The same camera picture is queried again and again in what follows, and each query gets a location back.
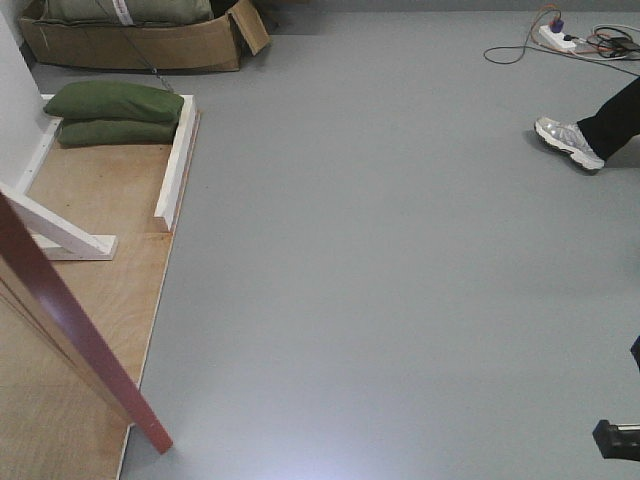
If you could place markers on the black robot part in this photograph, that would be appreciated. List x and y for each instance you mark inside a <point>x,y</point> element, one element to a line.
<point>617,441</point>

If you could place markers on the black trouser leg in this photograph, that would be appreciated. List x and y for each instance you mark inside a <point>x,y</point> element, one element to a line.
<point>614,124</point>

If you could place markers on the bottom green sandbag far end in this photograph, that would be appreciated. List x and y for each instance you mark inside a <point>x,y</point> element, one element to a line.
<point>114,132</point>

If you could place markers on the white and silver sneaker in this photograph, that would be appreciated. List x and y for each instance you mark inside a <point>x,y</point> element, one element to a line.
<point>568,139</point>

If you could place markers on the brown cardboard box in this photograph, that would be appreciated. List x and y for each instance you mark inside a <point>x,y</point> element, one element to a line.
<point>215,45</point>

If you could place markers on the top green sandbag far end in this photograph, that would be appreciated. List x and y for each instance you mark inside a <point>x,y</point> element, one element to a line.
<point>98,99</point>

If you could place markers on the plywood base platform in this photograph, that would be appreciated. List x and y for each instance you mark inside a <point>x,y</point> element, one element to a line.
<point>53,425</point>

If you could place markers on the white power strip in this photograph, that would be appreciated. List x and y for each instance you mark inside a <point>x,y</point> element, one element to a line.
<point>555,41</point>

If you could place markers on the brown wooden door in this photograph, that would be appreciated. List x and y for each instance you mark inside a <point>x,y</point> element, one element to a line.
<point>32,285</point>

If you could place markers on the olive green bag in box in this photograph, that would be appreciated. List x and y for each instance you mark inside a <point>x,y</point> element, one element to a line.
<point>128,12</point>

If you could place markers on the green sandbag end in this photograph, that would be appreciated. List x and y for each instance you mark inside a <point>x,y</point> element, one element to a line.
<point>98,99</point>
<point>114,132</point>

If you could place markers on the white wooden door frame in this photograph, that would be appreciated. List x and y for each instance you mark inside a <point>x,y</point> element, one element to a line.
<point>95,203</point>

